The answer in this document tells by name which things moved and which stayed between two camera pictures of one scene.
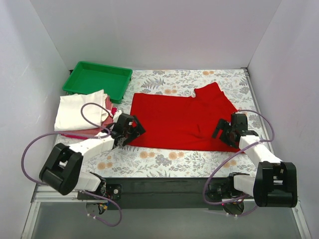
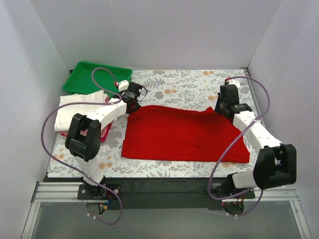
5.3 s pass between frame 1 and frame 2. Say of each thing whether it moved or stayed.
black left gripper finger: moved
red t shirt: moved
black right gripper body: moved
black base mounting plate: stayed
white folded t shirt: stayed
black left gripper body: moved
